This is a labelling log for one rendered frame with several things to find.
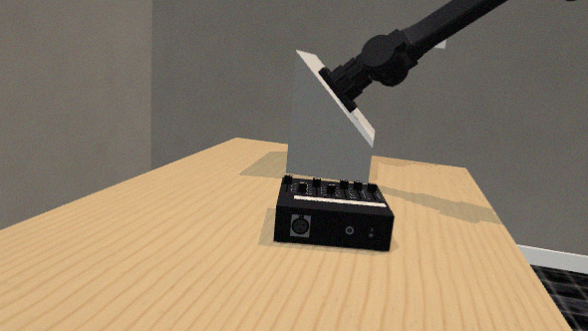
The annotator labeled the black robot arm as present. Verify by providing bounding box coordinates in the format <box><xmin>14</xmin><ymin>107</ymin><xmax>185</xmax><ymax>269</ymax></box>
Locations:
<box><xmin>318</xmin><ymin>0</ymin><xmax>507</xmax><ymax>113</ymax></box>

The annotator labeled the black lighting desk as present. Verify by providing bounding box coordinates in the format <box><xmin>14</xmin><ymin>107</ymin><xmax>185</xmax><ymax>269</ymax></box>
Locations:
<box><xmin>273</xmin><ymin>174</ymin><xmax>395</xmax><ymax>251</ymax></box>

